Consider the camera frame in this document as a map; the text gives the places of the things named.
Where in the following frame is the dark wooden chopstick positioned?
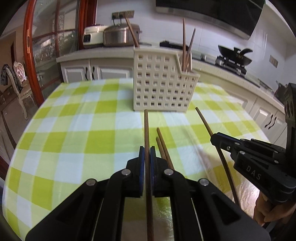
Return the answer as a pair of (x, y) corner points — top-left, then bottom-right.
(195, 107), (241, 207)

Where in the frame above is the brown wooden chopstick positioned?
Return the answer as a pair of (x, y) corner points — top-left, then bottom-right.
(125, 17), (139, 48)
(144, 109), (154, 241)
(182, 18), (186, 71)
(156, 137), (166, 160)
(157, 128), (175, 170)
(185, 28), (196, 71)

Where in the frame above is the white ceramic spoon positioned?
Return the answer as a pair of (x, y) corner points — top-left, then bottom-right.
(186, 54), (192, 72)

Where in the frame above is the person's right hand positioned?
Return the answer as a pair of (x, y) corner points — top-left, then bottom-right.
(253, 192), (295, 226)

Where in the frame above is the green checkered tablecloth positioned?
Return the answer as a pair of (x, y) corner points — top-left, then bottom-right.
(3, 79), (267, 239)

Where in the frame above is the black gas cooktop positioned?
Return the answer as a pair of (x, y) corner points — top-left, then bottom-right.
(159, 40), (261, 88)

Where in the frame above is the cream perforated utensil basket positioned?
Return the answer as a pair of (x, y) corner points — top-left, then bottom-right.
(133, 47), (200, 113)

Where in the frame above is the black wok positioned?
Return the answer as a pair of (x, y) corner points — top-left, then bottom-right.
(218, 45), (253, 66)

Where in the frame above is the black range hood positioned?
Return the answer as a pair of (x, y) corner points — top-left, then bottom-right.
(156, 0), (265, 40)

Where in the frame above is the silver rice cooker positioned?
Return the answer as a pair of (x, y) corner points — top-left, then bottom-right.
(103, 23), (134, 47)

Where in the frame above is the white ornate dining chair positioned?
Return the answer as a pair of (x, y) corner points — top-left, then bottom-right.
(1, 61), (35, 120)

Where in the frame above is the white rice cooker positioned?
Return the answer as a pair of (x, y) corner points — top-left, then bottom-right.
(82, 25), (108, 49)

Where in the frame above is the red wooden sliding door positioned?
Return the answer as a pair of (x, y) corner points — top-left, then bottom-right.
(23, 0), (97, 106)

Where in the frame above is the wall socket right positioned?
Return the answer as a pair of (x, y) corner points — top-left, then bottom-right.
(269, 55), (278, 68)

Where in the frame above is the wall power outlet strip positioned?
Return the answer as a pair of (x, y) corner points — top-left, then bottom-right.
(111, 10), (134, 20)

